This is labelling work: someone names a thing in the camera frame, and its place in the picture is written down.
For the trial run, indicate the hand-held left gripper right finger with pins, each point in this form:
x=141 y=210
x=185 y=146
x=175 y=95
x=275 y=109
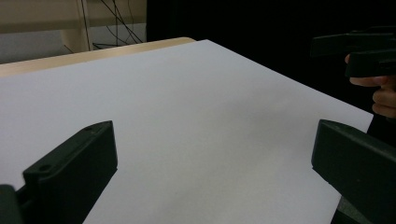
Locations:
x=358 y=168

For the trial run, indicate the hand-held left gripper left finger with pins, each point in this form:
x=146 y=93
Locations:
x=71 y=174

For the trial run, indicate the light wooden table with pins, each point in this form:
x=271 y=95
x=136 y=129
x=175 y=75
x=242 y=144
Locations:
x=62 y=62

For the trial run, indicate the black curtain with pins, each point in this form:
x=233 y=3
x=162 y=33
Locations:
x=249 y=18

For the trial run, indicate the beige wooden desk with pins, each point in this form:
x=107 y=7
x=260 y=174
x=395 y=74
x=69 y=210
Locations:
x=37 y=12

